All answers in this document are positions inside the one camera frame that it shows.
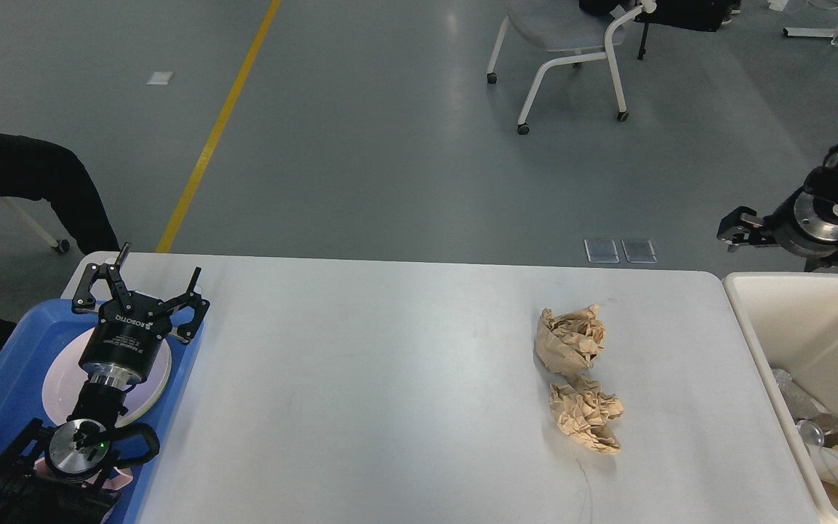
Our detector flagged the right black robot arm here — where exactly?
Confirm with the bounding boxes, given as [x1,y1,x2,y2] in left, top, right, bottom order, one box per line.
[717,144,838,272]

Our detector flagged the white desk leg base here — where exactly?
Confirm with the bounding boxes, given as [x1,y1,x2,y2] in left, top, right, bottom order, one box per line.
[783,0,838,46]

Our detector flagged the crushed red can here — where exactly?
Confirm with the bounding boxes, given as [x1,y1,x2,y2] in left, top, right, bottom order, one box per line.
[795,418,826,450]

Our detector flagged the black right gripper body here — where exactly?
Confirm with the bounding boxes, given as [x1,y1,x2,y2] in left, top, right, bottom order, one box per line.
[768,189,838,259]

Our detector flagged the small silver foil bag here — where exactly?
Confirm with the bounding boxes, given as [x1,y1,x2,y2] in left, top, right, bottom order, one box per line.
[771,368,838,435]

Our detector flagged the pink plate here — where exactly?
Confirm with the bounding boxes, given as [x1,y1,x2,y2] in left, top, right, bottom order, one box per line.
[42,327,172,427]

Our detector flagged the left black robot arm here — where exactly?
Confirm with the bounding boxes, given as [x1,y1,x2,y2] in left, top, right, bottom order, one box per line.
[0,246,210,523]

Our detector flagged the grey white office chair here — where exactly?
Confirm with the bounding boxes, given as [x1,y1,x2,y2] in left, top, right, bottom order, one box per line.
[487,1,658,135]

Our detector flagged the walking person black sneakers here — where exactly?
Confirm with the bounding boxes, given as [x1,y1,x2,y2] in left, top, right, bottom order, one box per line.
[579,1,741,60]

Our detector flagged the beige plastic bin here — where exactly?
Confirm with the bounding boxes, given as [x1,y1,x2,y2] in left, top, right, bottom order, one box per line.
[724,272,838,523]

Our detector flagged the brown paper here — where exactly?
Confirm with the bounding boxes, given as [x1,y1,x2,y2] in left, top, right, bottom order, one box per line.
[535,304,606,379]
[549,375,625,455]

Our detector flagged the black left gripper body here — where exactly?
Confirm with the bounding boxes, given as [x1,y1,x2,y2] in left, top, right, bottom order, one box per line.
[79,295,172,385]

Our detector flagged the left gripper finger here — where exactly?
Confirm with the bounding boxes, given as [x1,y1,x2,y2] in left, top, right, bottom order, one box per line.
[72,243,136,315]
[153,267,211,344]

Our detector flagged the person in black left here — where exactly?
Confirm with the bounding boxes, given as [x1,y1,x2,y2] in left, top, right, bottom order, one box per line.
[0,128,120,359]

